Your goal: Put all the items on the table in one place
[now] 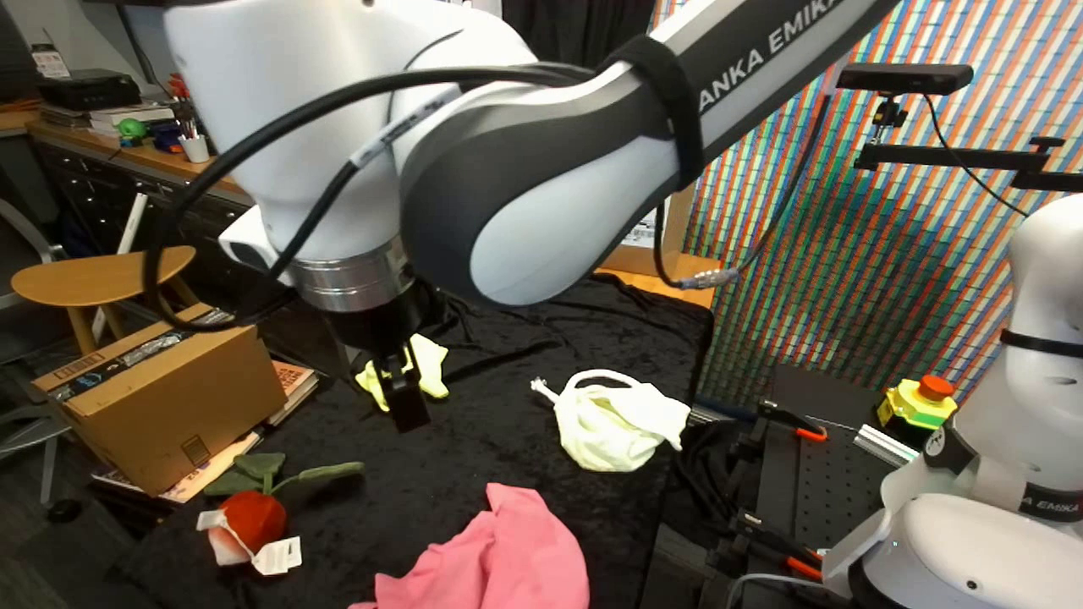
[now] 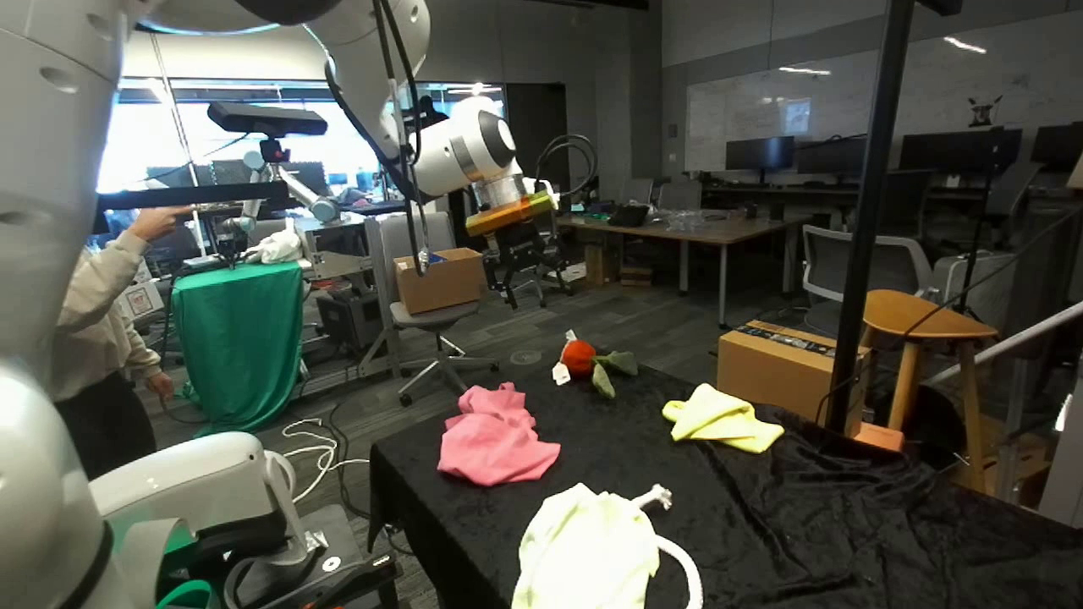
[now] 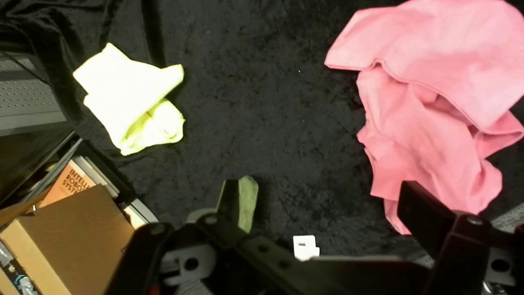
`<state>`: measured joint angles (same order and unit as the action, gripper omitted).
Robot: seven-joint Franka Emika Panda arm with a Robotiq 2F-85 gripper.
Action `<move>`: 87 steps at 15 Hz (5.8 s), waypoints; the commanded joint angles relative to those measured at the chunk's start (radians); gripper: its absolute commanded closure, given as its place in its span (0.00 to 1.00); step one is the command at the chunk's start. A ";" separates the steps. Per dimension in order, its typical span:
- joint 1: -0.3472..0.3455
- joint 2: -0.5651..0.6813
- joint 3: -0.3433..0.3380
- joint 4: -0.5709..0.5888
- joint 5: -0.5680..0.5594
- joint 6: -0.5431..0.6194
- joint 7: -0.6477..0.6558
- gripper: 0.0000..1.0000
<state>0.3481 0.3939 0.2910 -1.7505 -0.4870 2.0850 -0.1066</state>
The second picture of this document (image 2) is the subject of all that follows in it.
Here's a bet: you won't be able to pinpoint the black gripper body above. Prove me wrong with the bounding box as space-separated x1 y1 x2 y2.
485 224 569 286

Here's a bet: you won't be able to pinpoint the red plush toy green leaves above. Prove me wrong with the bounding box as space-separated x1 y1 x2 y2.
548 327 638 404

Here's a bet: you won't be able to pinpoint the pink cloth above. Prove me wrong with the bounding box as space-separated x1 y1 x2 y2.
433 380 565 492

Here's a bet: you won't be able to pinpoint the yellow cloth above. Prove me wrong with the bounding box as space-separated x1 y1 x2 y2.
661 380 789 456

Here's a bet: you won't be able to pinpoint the cream white cloth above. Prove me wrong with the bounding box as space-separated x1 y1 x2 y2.
507 480 662 609

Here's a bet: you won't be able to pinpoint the small cardboard box blue label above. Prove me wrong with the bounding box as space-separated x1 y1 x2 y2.
393 249 489 320

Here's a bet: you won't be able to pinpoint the grey swivel office chair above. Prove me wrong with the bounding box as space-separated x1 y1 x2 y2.
365 214 500 409

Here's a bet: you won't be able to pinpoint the wooden desk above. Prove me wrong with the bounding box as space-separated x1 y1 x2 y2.
561 211 791 333

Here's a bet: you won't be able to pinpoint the white crumpled object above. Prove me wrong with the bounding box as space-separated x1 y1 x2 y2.
240 224 311 271

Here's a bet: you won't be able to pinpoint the cardboard box with black tape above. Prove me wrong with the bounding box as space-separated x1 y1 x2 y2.
715 320 874 430

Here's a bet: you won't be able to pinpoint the black stand pole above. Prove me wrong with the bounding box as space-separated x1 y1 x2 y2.
824 0 920 450

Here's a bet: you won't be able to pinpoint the black tablecloth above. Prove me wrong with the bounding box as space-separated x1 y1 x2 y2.
365 355 1083 609

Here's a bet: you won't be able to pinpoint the small wooden block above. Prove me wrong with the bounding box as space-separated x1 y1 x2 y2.
849 419 909 456

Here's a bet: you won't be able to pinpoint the wooden stool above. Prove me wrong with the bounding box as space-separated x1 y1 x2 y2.
856 287 1005 500

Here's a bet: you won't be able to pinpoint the person in beige sweater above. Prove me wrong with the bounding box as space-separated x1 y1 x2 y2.
48 206 181 480

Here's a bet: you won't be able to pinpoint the wide black computer monitor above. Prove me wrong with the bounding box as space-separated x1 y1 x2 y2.
896 124 1026 179

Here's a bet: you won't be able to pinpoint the orange yellow wrist camera block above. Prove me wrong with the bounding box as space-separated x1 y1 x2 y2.
464 191 561 241

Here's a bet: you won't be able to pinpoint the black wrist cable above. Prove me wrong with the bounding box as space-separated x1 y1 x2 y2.
318 0 603 278

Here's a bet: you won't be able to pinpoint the white floor cable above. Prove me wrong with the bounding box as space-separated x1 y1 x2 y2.
275 415 376 484

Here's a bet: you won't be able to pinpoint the white frame chair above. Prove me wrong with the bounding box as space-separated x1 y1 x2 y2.
798 219 939 309

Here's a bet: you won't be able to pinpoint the black stereo camera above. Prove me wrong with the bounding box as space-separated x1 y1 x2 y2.
204 99 332 142

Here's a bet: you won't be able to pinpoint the white rope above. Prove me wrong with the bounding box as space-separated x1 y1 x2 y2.
627 480 706 609

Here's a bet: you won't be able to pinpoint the black clamp mount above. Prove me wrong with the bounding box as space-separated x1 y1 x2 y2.
218 538 399 609

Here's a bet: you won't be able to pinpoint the white diagonal rail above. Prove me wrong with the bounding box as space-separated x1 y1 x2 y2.
925 300 1083 393

